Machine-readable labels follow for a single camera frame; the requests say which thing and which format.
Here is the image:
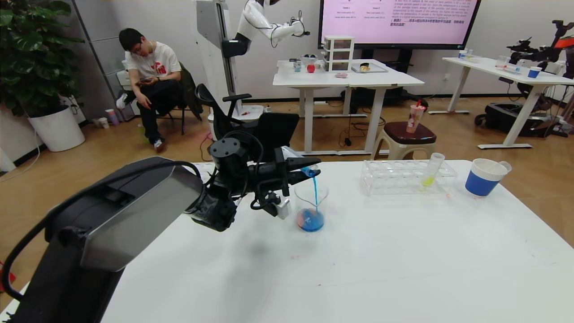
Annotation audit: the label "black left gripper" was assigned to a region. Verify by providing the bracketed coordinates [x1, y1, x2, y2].
[248, 147, 322, 196]

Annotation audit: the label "blue pigment test tube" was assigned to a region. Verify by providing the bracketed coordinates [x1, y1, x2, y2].
[282, 146, 320, 178]

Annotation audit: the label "black wheeled robot base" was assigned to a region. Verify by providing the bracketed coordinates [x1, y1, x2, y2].
[474, 103, 545, 137]

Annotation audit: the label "clear glass beaker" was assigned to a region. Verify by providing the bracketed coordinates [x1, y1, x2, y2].
[294, 182, 330, 232]

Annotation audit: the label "yellow pigment test tube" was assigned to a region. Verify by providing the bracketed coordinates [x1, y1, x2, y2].
[421, 153, 445, 188]

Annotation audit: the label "small clear tube rack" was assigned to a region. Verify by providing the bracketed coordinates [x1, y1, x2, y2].
[496, 57, 525, 74]

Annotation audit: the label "black padded office chair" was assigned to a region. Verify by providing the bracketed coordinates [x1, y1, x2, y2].
[253, 113, 300, 157]

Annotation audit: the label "black mesh office chair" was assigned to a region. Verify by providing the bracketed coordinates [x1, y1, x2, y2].
[196, 83, 261, 155]

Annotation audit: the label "white standing desk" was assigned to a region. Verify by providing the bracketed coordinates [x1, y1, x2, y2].
[273, 60, 425, 157]
[442, 57, 574, 150]

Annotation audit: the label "brown topped plastic stool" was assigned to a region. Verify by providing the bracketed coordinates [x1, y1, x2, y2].
[371, 122, 436, 161]

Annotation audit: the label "black metal chair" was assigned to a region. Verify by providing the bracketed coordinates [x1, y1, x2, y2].
[157, 105, 202, 135]

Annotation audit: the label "white drawer organizer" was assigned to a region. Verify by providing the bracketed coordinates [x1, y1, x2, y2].
[323, 36, 355, 72]

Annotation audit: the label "pink drink cup with straw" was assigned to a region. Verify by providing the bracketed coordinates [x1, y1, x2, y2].
[406, 100, 425, 134]

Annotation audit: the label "grey metal tray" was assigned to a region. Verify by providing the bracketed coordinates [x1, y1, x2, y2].
[351, 63, 387, 74]

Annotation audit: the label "dark green jacket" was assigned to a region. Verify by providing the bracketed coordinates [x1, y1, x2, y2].
[178, 62, 203, 121]

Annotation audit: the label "white humanoid robot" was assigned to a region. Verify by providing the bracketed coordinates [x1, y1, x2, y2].
[196, 0, 311, 143]

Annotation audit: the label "black screen stand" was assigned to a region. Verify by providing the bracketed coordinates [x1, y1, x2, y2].
[341, 49, 429, 113]

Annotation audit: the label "man in white shirt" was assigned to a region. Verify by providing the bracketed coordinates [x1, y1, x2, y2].
[116, 28, 182, 153]

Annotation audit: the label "blue white paper cup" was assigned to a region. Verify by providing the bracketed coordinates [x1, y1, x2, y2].
[465, 158, 509, 198]

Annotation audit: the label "white drawer cabinet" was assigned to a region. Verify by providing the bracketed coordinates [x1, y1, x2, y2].
[117, 70, 143, 117]

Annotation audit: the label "grey metal cabinet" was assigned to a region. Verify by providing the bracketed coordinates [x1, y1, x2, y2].
[73, 0, 137, 122]

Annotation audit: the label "white plant pot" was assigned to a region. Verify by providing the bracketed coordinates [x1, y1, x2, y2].
[27, 105, 86, 152]

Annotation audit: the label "green leafy plant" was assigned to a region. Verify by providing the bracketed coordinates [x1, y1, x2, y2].
[0, 0, 86, 117]

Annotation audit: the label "black floor cables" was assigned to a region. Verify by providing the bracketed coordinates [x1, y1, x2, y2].
[336, 117, 387, 148]

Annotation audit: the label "large wall display screen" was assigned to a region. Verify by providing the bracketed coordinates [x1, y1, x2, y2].
[317, 0, 481, 51]

